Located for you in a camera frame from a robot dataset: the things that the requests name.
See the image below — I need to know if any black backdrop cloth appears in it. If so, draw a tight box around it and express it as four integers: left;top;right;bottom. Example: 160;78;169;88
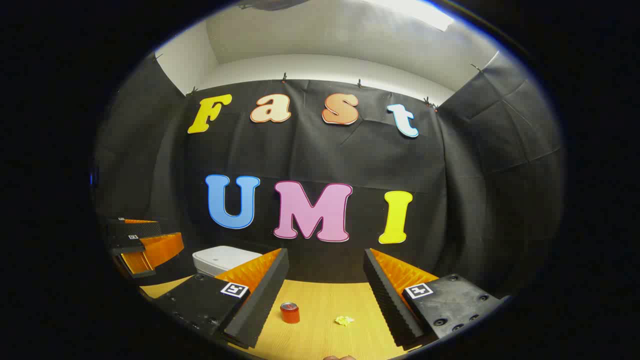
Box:
92;52;566;301

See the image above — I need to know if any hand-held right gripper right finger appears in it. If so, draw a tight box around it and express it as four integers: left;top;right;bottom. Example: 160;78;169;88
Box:
363;248;506;351

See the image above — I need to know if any white desktop garbage bin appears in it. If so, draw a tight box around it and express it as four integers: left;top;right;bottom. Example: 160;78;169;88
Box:
192;245;264;278

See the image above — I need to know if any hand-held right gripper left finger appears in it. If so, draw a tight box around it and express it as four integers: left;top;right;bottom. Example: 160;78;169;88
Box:
145;247;290;350

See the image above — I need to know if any red pop can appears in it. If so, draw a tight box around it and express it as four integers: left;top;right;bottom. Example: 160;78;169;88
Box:
279;301;301;325

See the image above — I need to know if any wooden desktop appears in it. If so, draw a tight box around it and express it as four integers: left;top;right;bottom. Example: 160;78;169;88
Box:
139;275;441;360

